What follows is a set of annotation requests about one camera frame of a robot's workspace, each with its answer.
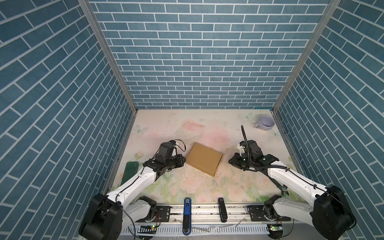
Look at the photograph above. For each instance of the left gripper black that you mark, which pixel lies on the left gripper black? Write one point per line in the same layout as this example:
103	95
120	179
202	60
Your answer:
181	160

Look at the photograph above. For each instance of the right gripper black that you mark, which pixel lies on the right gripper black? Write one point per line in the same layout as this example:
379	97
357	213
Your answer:
234	161

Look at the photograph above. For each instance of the brown cardboard paper box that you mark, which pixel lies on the brown cardboard paper box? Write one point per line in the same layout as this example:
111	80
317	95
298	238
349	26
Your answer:
204	159

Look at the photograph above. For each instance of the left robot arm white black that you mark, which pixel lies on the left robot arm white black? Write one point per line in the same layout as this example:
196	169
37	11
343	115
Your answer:
107	215

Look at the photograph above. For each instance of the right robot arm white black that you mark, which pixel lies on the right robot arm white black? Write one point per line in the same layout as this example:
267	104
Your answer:
324	208

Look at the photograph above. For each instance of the lavender ceramic cup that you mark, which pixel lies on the lavender ceramic cup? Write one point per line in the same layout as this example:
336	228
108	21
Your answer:
265	123

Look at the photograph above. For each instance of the green rectangular board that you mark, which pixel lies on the green rectangular board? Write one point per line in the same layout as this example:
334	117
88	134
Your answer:
130	170

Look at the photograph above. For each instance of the black handheld stick device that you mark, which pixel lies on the black handheld stick device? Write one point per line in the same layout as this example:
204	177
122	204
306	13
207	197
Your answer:
222	210

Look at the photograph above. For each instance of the blue black handheld tool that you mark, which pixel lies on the blue black handheld tool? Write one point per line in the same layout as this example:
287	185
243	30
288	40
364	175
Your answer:
187	217

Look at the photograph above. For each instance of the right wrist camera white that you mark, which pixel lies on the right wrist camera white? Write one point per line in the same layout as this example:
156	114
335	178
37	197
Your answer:
241	149

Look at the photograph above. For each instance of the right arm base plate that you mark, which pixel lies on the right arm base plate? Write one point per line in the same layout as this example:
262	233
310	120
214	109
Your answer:
258	214

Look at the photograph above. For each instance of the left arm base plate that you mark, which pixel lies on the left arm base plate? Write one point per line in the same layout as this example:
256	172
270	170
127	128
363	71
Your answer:
163	213

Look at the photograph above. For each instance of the aluminium front rail frame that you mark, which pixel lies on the aluminium front rail frame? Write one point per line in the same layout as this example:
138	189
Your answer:
206	222

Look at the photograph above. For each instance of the right circuit board below rail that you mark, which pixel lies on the right circuit board below rail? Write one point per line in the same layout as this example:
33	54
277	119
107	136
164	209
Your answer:
275	231

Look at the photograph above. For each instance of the circuit board below rail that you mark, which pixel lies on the circuit board below rail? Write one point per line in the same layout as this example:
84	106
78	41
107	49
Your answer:
146	232
275	231

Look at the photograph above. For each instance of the left circuit board below rail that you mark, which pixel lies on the left circuit board below rail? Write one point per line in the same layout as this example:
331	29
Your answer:
146	232

